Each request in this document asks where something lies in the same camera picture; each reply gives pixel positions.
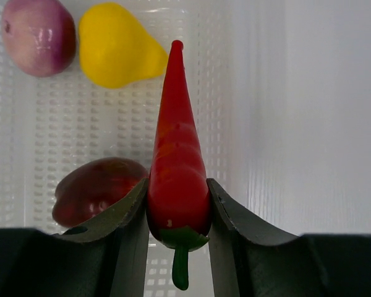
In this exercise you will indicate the red fake apple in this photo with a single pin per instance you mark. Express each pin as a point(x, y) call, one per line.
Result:
point(93, 187)

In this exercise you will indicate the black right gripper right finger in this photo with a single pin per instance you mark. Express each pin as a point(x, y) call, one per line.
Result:
point(251, 257)

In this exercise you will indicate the white perforated plastic basket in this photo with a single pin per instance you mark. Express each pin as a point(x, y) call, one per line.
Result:
point(50, 126)

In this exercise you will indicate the yellow fake pear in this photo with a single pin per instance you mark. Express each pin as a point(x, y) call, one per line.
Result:
point(115, 49)

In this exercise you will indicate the pink fake peach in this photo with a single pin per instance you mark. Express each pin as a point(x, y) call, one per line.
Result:
point(39, 36)

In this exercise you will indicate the red fake chili pepper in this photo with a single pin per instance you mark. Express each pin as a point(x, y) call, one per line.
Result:
point(178, 199)

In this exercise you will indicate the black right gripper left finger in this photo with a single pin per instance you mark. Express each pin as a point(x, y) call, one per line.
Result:
point(104, 256)

